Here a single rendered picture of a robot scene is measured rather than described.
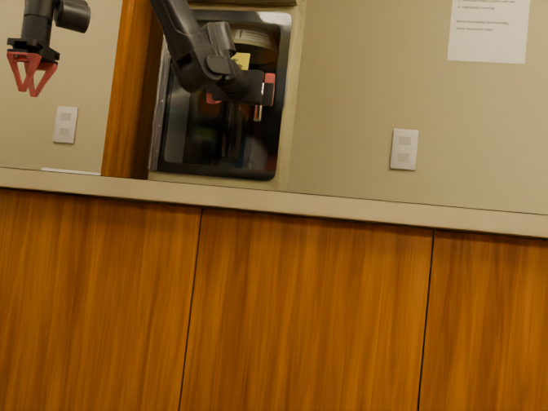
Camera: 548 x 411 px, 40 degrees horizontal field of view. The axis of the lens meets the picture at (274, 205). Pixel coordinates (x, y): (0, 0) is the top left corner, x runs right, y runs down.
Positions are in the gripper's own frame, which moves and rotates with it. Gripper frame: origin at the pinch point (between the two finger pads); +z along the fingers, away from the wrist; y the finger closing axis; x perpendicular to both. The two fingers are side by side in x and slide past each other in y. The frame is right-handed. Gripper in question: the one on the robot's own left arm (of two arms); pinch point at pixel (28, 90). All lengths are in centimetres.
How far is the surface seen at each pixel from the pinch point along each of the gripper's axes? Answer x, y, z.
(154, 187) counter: -27.8, 3.5, 17.0
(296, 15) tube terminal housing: -46, 34, -29
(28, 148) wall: 44, 76, 2
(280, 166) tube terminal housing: -46, 34, 7
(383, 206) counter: -73, 4, 17
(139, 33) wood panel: -9.2, 29.3, -21.9
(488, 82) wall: -93, 77, -27
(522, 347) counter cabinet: -99, 7, 40
